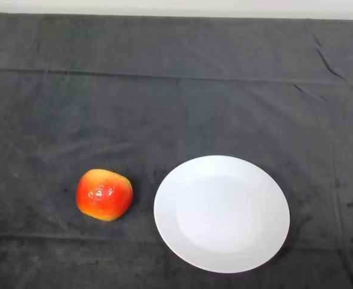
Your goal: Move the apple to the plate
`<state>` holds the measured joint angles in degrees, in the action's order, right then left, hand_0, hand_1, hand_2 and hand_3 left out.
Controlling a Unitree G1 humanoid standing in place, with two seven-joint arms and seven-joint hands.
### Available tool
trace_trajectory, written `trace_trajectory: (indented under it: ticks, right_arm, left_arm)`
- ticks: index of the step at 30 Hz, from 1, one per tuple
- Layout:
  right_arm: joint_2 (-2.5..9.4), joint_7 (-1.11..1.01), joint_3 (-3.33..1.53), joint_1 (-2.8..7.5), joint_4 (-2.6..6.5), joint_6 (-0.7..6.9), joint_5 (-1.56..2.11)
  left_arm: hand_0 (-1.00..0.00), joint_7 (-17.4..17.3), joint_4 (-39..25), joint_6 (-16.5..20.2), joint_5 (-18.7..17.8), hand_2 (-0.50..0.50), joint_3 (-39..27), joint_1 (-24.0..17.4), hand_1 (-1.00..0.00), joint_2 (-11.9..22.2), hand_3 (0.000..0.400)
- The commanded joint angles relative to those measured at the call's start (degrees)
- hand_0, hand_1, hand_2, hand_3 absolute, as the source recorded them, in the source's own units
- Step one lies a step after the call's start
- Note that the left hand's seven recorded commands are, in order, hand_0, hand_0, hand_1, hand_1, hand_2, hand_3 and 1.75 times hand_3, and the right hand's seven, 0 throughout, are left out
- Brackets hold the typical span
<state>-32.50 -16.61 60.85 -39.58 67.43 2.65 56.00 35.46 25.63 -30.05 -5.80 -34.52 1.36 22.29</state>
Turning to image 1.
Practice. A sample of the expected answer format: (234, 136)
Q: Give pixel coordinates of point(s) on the red yellow apple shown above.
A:
(104, 195)

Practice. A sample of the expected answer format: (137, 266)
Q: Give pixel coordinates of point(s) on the white round plate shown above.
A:
(224, 216)

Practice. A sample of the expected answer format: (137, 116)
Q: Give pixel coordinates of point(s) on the dark grey table cloth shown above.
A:
(176, 105)

